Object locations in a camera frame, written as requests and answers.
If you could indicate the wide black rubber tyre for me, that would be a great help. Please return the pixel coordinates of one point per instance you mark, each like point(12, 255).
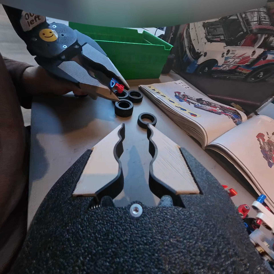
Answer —
point(125, 96)
point(118, 112)

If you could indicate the toy brick car model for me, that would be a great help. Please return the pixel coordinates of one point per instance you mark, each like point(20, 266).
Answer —
point(256, 220)

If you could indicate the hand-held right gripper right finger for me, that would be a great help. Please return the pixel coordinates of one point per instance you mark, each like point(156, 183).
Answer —
point(175, 171)

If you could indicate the small red connector brick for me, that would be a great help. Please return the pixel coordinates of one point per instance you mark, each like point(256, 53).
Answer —
point(118, 87)

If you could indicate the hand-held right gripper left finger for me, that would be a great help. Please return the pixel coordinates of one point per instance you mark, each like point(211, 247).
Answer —
point(98, 171)

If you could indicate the grey desk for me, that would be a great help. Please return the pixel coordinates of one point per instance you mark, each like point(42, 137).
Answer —
point(64, 128)

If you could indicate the open instruction book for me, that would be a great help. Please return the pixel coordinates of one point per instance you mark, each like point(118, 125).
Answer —
point(214, 132)

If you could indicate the printed toy car box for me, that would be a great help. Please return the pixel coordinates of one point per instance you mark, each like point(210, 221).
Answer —
point(224, 53)

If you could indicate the beige wooden table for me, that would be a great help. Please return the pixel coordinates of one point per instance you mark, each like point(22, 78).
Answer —
point(149, 80)

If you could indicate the blue pointed brick assembly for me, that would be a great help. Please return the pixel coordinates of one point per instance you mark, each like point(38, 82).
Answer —
point(111, 82)

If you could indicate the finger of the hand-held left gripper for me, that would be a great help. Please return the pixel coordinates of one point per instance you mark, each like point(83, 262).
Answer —
point(79, 72)
point(100, 57)

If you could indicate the green plastic bin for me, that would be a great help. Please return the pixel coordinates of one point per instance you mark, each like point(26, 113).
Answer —
point(132, 57)

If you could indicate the person's brown shirt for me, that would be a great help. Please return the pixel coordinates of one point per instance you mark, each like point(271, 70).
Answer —
point(10, 171)

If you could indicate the person's left forearm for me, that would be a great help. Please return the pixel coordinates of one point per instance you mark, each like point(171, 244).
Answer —
point(15, 75)

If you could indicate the person's left hand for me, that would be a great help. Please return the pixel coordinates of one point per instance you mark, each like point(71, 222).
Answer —
point(47, 81)

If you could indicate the narrow black rubber tyre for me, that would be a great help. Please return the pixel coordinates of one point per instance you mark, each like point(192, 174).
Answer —
point(141, 124)
point(139, 99)

